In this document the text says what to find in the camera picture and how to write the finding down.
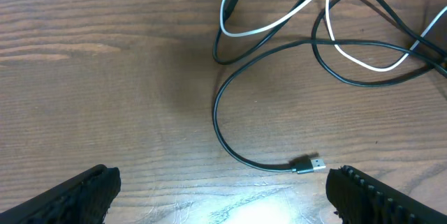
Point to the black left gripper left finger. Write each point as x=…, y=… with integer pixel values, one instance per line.
x=84, y=198

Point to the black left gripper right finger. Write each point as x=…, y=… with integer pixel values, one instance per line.
x=360, y=198

